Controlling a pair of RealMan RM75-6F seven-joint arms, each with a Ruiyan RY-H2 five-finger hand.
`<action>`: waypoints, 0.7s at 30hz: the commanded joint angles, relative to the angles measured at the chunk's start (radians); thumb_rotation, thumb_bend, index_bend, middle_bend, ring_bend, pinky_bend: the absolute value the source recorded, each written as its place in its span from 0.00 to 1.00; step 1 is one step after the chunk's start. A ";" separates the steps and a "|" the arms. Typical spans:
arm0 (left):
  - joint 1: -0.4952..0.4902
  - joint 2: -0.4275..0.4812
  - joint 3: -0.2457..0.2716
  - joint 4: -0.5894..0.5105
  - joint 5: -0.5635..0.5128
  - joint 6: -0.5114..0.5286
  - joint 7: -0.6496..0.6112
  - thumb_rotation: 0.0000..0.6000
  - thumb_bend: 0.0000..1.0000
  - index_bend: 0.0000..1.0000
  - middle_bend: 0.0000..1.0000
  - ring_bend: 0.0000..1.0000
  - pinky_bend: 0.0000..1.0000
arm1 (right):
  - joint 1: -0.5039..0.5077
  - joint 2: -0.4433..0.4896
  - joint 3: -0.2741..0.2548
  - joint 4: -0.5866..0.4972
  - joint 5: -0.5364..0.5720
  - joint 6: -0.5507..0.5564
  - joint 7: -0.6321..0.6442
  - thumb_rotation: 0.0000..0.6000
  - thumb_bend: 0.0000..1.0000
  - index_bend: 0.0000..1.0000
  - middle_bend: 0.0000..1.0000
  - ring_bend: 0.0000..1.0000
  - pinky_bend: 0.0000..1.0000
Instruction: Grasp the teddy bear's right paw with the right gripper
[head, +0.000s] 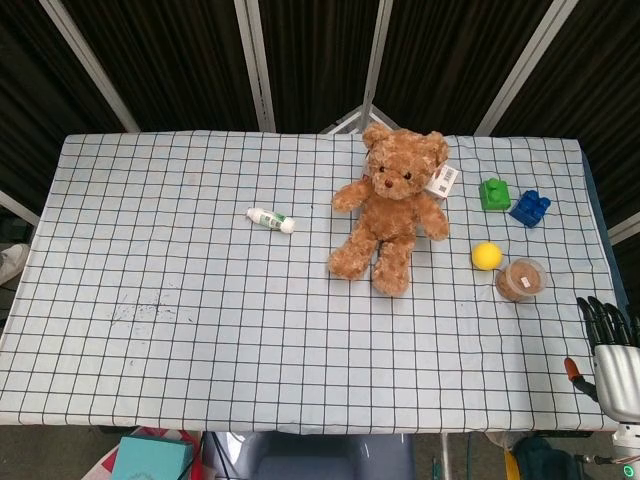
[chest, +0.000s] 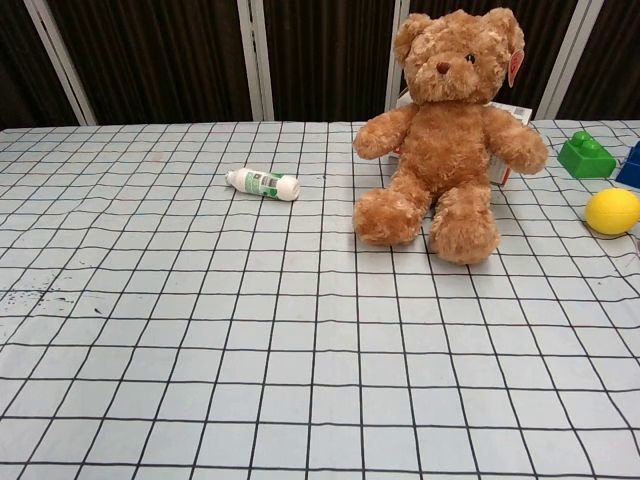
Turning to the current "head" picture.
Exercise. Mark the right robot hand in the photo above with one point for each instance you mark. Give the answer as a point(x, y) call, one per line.
point(617, 375)

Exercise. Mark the brown teddy bear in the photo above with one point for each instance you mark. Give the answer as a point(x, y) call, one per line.
point(390, 220)

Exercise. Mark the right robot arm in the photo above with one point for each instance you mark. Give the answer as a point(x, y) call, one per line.
point(627, 445)

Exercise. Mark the blue toy building block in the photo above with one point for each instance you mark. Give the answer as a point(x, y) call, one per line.
point(529, 209)

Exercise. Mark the green toy building block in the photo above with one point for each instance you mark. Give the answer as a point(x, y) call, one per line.
point(495, 196)

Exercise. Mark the dark teal cloth bundle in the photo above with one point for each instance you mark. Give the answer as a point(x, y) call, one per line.
point(545, 460)

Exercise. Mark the clear jar brown contents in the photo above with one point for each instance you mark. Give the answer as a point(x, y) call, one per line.
point(520, 280)

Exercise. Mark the yellow foam ball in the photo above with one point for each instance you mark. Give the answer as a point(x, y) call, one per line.
point(486, 256)

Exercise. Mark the white red barcode carton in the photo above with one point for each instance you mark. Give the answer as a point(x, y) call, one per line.
point(444, 181)

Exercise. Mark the white metal stand base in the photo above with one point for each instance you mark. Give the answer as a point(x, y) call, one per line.
point(350, 120)

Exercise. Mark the blue checked tablecloth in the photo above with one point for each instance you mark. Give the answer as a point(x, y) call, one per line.
point(250, 325)

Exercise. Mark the white bottle green label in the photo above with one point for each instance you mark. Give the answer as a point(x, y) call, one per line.
point(270, 220)

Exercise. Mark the teal cardboard box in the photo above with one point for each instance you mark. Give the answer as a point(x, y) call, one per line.
point(150, 457)

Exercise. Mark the white grey bundle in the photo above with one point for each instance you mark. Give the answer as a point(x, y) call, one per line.
point(12, 262)

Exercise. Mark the white partition frame post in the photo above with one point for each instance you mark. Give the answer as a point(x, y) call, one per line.
point(374, 55)
point(525, 65)
point(625, 227)
point(17, 206)
point(90, 65)
point(257, 65)

